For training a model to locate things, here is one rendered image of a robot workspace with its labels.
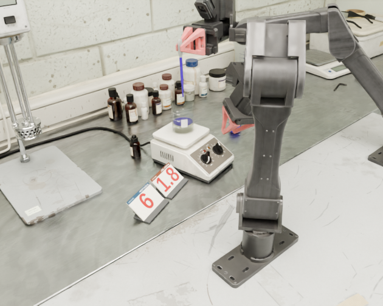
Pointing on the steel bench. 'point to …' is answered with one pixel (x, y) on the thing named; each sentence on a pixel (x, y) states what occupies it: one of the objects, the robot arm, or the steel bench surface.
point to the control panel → (211, 156)
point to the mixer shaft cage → (31, 126)
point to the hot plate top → (183, 141)
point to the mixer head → (6, 22)
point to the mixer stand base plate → (43, 184)
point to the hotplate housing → (165, 153)
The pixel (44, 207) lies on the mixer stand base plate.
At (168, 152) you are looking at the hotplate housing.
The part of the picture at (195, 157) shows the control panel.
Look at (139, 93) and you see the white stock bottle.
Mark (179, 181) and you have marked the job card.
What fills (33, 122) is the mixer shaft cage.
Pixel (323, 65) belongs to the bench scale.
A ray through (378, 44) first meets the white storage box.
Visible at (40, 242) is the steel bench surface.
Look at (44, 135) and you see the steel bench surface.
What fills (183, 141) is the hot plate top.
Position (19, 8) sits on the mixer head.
